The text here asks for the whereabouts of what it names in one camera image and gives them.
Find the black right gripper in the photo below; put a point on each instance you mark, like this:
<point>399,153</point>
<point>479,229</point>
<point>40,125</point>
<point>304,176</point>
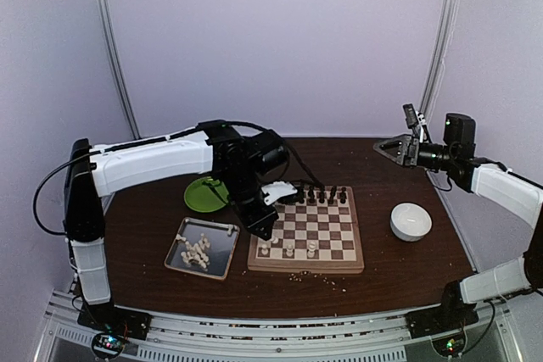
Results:
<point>402,140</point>

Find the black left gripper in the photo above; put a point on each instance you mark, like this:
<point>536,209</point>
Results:
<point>252,222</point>

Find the metal tray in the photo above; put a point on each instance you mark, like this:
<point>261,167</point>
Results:
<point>172,262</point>

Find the white chess bishop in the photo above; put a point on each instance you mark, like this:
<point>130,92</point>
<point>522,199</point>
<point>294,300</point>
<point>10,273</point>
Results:
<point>290,251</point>

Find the white chess king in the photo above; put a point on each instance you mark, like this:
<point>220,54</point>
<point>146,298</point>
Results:
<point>312,247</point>

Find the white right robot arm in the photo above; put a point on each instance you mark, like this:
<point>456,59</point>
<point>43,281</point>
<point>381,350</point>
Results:
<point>504,238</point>

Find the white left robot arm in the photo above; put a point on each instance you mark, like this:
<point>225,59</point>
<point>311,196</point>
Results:
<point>214,148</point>

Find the black chess pieces row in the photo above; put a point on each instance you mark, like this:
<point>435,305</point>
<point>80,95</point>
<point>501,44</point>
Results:
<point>329,196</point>

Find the wooden chess board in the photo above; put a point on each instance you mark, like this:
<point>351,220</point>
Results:
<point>335,229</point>

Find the white chess pieces pile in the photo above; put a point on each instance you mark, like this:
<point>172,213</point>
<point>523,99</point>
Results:
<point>206,249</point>

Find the green plate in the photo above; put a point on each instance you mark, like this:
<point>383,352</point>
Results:
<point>206,195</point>

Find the white bowl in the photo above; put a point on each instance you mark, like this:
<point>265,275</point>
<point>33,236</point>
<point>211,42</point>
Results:
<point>410,222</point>

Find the aluminium frame post right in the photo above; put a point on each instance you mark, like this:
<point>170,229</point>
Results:
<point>437,62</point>

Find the aluminium frame post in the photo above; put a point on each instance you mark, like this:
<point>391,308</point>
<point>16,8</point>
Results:
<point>116,69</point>
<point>437,62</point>

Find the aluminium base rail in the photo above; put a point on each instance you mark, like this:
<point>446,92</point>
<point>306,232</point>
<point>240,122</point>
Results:
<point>373,337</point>

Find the aluminium frame post left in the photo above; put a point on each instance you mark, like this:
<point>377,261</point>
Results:
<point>116,69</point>

